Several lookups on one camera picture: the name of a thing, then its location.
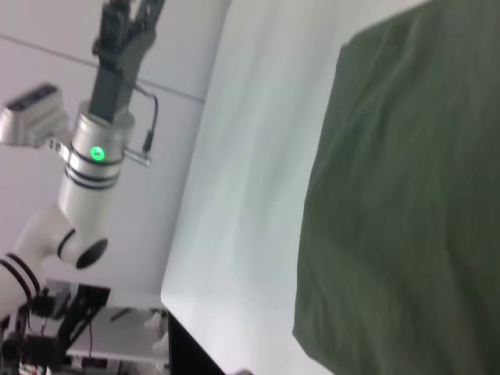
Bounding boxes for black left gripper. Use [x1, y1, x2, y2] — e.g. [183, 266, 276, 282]
[87, 0, 170, 123]

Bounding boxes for robot torso base with wiring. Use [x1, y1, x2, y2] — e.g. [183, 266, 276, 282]
[0, 287, 70, 375]

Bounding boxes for black metal stand frame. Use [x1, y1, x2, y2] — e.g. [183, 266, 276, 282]
[50, 284, 111, 355]

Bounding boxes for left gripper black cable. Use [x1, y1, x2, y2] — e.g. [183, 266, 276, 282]
[123, 86, 160, 169]

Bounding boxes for dark green FREE t-shirt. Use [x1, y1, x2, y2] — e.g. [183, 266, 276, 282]
[291, 0, 500, 375]

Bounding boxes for white side shelf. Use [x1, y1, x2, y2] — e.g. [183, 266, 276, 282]
[65, 305, 170, 361]

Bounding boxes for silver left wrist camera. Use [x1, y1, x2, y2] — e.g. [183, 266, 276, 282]
[0, 82, 74, 153]

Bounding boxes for black table side panel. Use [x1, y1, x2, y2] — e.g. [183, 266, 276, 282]
[166, 310, 255, 375]

